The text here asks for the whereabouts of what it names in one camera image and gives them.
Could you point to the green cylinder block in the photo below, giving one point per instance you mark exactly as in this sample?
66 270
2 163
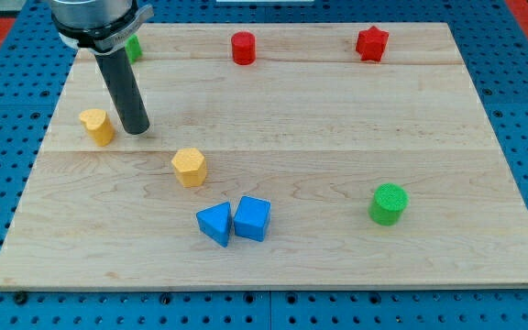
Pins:
388 203

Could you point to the green block behind arm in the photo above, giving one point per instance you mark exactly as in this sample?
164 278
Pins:
133 49

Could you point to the blue triangle block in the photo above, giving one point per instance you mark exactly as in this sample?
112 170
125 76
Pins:
215 222

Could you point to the wooden board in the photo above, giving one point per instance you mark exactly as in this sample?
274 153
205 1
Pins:
308 127

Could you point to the blue cube block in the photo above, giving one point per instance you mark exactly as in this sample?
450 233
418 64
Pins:
252 218

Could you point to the yellow hexagon block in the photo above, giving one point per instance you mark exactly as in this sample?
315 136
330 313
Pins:
189 165

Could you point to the red cylinder block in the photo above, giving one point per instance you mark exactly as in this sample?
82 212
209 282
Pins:
243 48

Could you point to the red star block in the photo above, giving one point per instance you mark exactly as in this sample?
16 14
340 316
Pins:
371 43

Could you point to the yellow heart block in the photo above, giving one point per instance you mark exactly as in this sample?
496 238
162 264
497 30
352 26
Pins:
98 126

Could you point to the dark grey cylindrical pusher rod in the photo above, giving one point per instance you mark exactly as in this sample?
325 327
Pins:
123 89

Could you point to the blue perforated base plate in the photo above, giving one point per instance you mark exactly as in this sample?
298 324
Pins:
34 65

